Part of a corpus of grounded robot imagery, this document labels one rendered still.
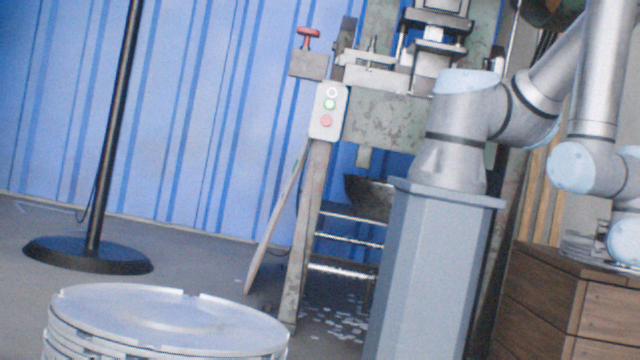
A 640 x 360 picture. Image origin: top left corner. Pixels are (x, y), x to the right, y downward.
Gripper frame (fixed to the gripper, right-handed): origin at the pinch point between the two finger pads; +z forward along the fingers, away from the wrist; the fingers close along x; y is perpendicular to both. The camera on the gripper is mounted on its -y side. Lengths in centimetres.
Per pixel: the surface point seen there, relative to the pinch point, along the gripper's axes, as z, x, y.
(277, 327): -71, 21, 46
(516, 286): 20.4, 13.9, 19.7
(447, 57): 38, -39, 49
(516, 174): 33.9, -12.2, 25.6
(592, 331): -6.6, 17.6, 3.6
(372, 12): 65, -54, 78
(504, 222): 34.7, 0.0, 26.1
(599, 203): 192, -19, -2
